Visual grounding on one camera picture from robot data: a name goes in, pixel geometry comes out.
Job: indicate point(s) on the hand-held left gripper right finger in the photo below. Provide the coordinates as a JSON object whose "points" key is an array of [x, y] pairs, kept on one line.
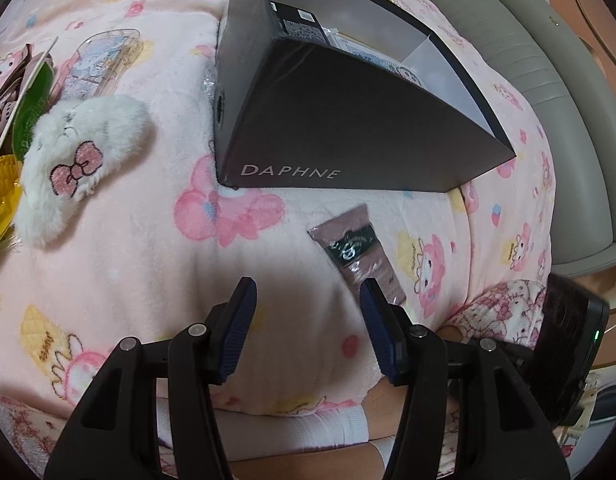
{"points": [[383, 330]]}

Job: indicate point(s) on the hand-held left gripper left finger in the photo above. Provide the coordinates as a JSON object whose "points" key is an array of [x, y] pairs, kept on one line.
{"points": [[237, 330]]}

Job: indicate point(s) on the brown sachet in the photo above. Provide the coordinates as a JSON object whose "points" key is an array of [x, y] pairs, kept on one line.
{"points": [[353, 250]]}

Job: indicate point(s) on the black cardboard box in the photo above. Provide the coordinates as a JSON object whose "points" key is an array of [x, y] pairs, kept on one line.
{"points": [[338, 125]]}

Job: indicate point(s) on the pink printed blanket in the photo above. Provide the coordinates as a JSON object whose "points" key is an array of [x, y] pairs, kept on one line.
{"points": [[137, 285]]}

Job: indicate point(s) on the person's leg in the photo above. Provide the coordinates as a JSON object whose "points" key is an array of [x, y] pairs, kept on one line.
{"points": [[313, 465]]}

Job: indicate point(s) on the white plush bow clip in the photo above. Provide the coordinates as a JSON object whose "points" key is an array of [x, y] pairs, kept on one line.
{"points": [[87, 135]]}

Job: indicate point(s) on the yellow green snack bag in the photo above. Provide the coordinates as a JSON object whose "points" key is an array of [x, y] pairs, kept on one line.
{"points": [[2, 175]]}

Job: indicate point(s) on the clear cartoon phone case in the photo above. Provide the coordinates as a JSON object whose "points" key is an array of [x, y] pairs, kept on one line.
{"points": [[97, 65]]}

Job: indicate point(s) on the black patterned small box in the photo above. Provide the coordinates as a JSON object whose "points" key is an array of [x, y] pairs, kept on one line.
{"points": [[300, 22]]}

